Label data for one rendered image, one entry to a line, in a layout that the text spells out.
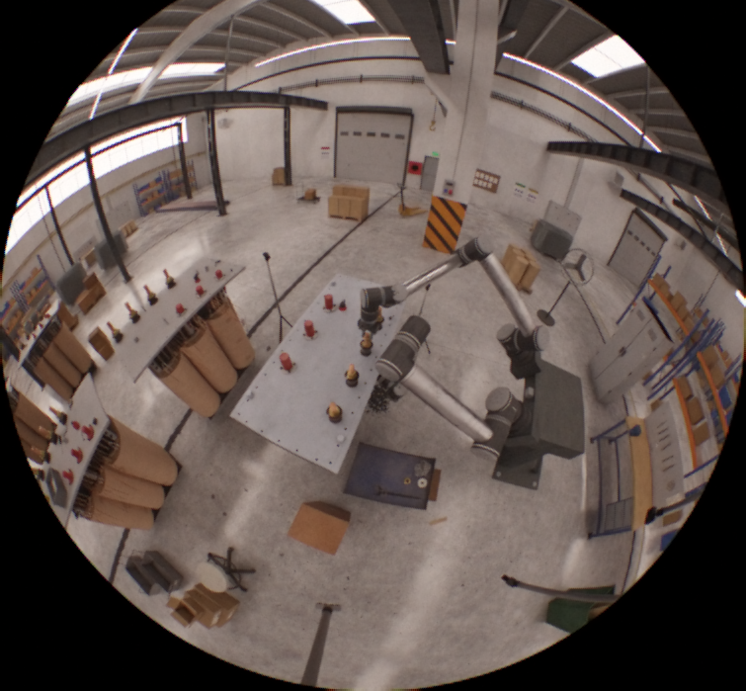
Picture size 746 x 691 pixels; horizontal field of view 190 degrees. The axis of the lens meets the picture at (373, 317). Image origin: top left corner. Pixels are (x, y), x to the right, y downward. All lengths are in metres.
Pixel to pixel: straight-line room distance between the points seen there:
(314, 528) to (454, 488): 1.71
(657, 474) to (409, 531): 3.91
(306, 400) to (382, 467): 0.80
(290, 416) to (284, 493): 1.51
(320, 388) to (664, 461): 4.90
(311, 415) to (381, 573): 2.08
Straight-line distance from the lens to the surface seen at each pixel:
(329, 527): 1.80
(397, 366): 1.09
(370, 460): 1.84
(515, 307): 1.77
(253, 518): 2.95
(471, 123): 5.87
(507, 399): 1.56
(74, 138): 8.46
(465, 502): 2.99
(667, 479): 4.73
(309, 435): 1.40
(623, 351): 5.18
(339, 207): 7.65
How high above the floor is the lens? 2.69
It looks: 45 degrees down
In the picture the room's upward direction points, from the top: 6 degrees clockwise
